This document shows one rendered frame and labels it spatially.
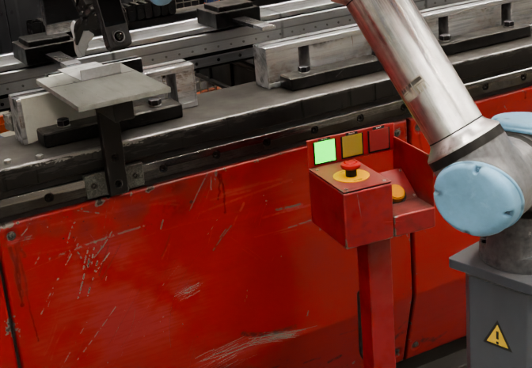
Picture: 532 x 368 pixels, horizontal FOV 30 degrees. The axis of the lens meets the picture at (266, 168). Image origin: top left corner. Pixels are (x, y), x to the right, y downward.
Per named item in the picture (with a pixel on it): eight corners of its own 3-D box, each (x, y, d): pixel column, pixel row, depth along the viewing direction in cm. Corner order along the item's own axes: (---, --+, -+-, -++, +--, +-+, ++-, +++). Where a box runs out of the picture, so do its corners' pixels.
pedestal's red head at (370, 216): (346, 250, 191) (341, 162, 185) (311, 222, 205) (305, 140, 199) (435, 227, 198) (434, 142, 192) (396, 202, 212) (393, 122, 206)
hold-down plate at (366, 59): (292, 92, 220) (290, 78, 219) (280, 87, 225) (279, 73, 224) (402, 66, 233) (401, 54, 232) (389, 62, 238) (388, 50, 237)
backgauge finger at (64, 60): (47, 79, 204) (43, 55, 202) (13, 58, 226) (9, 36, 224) (103, 68, 209) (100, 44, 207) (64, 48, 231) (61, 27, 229)
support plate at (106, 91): (79, 112, 177) (78, 107, 177) (36, 84, 199) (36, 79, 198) (171, 92, 185) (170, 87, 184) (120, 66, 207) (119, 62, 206)
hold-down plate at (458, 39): (435, 58, 238) (435, 46, 237) (422, 55, 242) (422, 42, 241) (530, 36, 251) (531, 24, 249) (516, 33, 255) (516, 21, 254)
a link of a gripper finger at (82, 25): (88, 38, 191) (104, 7, 185) (91, 45, 190) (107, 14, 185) (66, 39, 188) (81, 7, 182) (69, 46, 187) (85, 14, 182)
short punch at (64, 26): (47, 36, 198) (39, -12, 195) (44, 34, 200) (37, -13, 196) (95, 27, 202) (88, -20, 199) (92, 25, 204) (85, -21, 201)
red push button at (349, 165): (347, 184, 193) (346, 166, 192) (337, 177, 196) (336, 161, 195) (365, 180, 194) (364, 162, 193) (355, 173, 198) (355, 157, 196)
